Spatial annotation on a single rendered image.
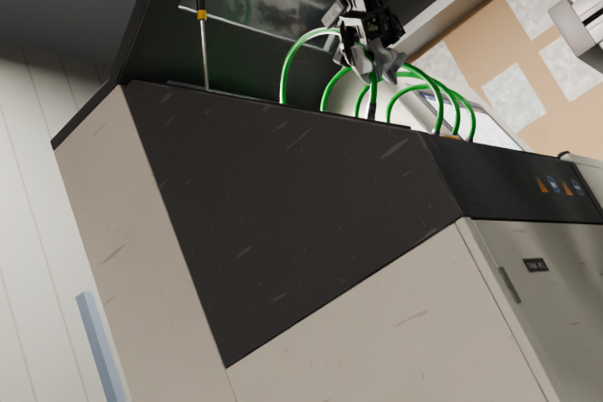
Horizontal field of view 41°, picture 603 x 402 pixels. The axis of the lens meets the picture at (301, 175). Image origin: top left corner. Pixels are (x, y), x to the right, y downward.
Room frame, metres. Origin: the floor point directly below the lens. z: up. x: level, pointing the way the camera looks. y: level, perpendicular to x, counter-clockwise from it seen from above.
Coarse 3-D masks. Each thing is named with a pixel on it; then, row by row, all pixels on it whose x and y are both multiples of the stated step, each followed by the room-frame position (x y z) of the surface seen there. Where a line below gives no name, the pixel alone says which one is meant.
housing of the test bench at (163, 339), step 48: (96, 96) 1.57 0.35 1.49; (96, 144) 1.60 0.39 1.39; (96, 192) 1.63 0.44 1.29; (144, 192) 1.55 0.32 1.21; (96, 240) 1.65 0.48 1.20; (144, 240) 1.58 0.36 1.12; (144, 288) 1.60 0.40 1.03; (192, 288) 1.53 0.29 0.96; (144, 336) 1.63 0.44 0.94; (192, 336) 1.56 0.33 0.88; (144, 384) 1.65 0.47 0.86; (192, 384) 1.58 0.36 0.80
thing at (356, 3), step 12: (348, 0) 1.33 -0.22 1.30; (360, 0) 1.31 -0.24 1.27; (372, 0) 1.33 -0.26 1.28; (348, 12) 1.36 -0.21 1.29; (360, 12) 1.33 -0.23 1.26; (372, 12) 1.33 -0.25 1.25; (384, 12) 1.34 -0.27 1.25; (348, 24) 1.35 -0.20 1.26; (360, 24) 1.33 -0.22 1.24; (372, 24) 1.35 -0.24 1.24; (384, 24) 1.36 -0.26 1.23; (348, 36) 1.38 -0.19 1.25; (360, 36) 1.35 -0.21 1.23; (372, 36) 1.37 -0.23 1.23; (384, 36) 1.37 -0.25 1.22
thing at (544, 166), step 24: (456, 144) 1.31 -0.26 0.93; (480, 144) 1.40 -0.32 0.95; (456, 168) 1.27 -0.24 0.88; (480, 168) 1.35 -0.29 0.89; (504, 168) 1.44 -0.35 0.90; (528, 168) 1.54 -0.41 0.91; (552, 168) 1.65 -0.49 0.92; (480, 192) 1.30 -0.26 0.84; (504, 192) 1.39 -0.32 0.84; (528, 192) 1.48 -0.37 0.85; (552, 192) 1.58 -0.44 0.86; (576, 192) 1.71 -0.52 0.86; (480, 216) 1.27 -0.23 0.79; (504, 216) 1.34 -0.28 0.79; (528, 216) 1.42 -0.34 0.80; (552, 216) 1.52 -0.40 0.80; (576, 216) 1.63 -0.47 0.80; (600, 216) 1.76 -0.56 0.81
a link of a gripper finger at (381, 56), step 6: (372, 42) 1.42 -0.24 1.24; (378, 42) 1.42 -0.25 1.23; (366, 48) 1.44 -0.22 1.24; (372, 48) 1.43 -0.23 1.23; (378, 48) 1.43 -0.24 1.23; (384, 48) 1.42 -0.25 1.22; (372, 54) 1.44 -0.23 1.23; (378, 54) 1.44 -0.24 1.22; (384, 54) 1.43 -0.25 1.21; (390, 54) 1.42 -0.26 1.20; (372, 60) 1.45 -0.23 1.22; (378, 60) 1.45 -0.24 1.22; (384, 60) 1.44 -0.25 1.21; (390, 60) 1.43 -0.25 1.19; (378, 66) 1.46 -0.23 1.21; (378, 72) 1.47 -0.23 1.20; (378, 78) 1.48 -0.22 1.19
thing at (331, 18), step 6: (336, 0) 1.35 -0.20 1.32; (342, 0) 1.34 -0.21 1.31; (336, 6) 1.36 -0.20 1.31; (342, 6) 1.35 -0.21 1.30; (330, 12) 1.39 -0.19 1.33; (336, 12) 1.37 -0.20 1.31; (342, 12) 1.37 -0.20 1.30; (324, 18) 1.42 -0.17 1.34; (330, 18) 1.40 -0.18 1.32; (336, 18) 1.39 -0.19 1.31; (324, 24) 1.43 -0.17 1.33; (330, 24) 1.42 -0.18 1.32; (336, 24) 1.43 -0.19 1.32
